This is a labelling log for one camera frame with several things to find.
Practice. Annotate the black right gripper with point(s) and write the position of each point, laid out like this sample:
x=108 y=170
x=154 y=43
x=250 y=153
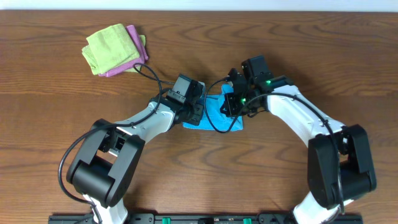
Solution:
x=229 y=107

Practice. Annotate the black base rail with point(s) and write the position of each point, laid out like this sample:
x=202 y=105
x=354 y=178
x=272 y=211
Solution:
x=148 y=218

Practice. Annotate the pink folded cloth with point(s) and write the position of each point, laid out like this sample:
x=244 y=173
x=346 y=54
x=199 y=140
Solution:
x=139 y=55

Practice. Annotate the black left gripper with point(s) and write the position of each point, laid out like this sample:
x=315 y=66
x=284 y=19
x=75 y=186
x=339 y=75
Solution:
x=196 y=119

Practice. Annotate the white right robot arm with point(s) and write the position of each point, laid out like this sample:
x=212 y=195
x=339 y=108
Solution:
x=340 y=166

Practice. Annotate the green folded cloth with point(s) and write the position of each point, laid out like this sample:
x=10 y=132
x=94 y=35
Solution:
x=108 y=48

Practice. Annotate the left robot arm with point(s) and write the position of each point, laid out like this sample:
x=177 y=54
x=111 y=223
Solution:
x=106 y=161

